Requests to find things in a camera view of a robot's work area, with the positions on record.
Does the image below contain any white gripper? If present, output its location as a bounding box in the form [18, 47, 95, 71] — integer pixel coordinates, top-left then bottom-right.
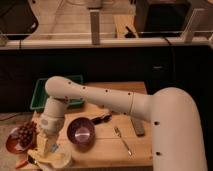
[37, 114, 64, 156]

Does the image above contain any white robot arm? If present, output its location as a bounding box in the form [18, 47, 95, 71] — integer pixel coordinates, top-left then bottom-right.
[39, 76, 208, 171]

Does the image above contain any metal measuring cup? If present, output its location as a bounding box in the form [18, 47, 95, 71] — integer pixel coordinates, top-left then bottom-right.
[15, 154, 38, 169]

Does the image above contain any bunch of dark grapes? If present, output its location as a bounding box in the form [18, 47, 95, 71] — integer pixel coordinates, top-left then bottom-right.
[18, 121, 36, 148]

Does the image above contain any red plate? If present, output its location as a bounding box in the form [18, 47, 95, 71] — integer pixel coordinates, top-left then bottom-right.
[6, 127, 36, 154]

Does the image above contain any purple bowl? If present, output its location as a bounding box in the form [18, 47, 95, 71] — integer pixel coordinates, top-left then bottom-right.
[67, 117, 95, 146]

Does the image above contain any green plastic tray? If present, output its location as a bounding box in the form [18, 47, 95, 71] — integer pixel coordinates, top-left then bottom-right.
[30, 78, 84, 113]

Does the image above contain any metal fork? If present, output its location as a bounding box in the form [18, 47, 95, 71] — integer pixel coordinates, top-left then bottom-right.
[114, 126, 132, 156]

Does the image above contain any black box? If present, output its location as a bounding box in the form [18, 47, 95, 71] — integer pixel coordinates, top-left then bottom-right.
[134, 0, 191, 37]

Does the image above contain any black handled utensil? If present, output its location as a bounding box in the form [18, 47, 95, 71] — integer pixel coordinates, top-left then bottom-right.
[91, 114, 112, 125]

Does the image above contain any grey vertical post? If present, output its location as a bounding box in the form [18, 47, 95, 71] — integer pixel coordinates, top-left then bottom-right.
[90, 10, 100, 45]

